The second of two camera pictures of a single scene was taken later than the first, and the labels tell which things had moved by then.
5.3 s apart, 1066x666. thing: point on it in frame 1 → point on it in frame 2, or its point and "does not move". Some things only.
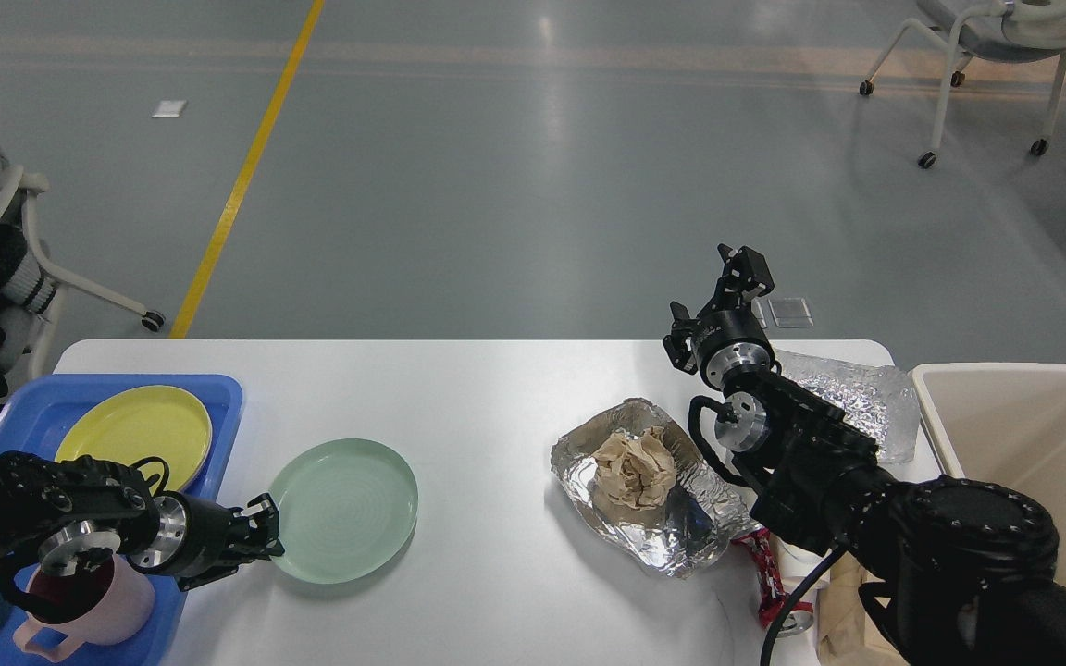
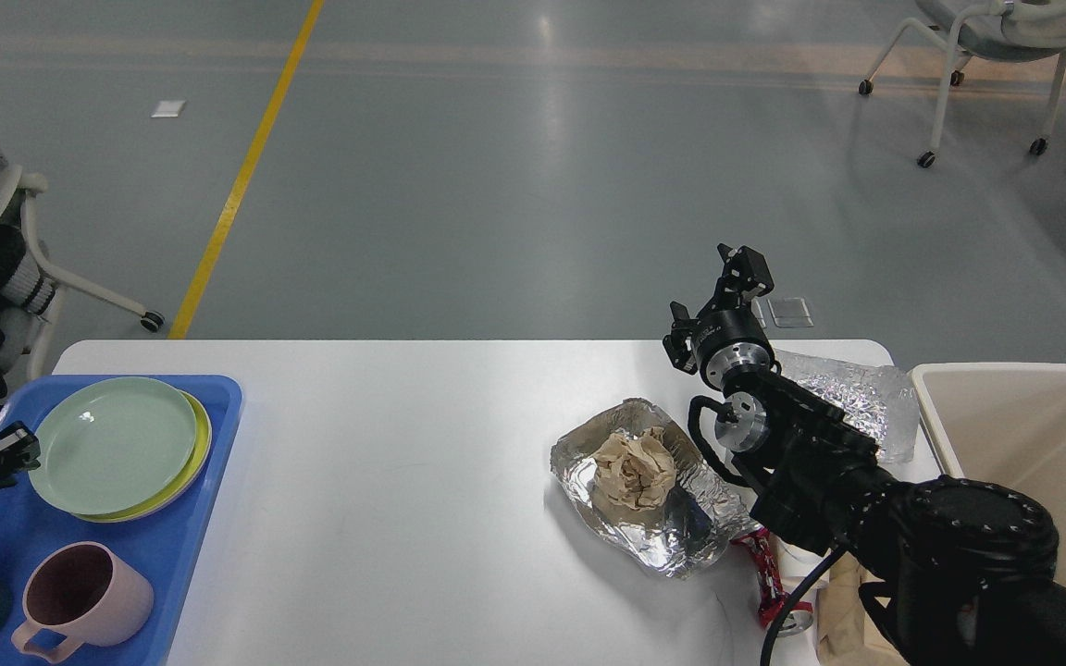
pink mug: x=106 y=602 does not move
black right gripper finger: x=747 y=269 does not move
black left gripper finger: x=264 y=520 → x=15 y=450
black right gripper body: x=727 y=338 does not move
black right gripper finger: x=678 y=344 does not move
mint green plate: x=345 y=511 → x=112 y=443
